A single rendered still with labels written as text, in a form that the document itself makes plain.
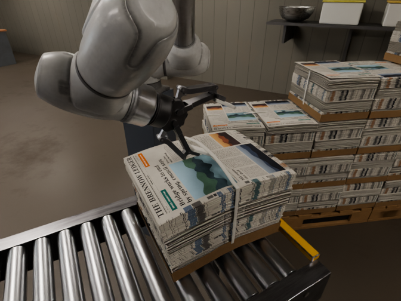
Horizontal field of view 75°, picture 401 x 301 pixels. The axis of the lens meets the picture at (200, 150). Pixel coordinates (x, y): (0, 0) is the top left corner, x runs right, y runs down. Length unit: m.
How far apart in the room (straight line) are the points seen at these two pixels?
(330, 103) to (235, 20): 3.30
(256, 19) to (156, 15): 4.17
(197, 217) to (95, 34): 0.41
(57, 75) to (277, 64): 4.16
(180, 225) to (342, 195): 1.52
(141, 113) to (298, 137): 1.14
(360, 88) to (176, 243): 1.26
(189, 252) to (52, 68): 0.49
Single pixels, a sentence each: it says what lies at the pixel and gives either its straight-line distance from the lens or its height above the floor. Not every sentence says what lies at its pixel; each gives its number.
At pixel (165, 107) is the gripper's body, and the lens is 0.56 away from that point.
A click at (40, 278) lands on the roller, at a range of 0.86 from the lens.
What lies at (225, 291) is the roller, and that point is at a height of 0.80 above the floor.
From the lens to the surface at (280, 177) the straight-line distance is 0.71.
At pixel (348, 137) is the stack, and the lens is 1.72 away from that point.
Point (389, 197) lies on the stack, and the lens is 2.24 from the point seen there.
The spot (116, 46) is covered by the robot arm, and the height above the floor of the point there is 1.37.
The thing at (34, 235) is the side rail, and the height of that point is 0.80.
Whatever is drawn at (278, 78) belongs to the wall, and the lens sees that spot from 4.54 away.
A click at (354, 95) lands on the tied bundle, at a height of 0.97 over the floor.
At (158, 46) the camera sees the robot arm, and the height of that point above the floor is 1.37.
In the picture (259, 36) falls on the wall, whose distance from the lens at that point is 4.51.
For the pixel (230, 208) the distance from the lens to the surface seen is 0.65.
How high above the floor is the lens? 1.43
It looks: 31 degrees down
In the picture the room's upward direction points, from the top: straight up
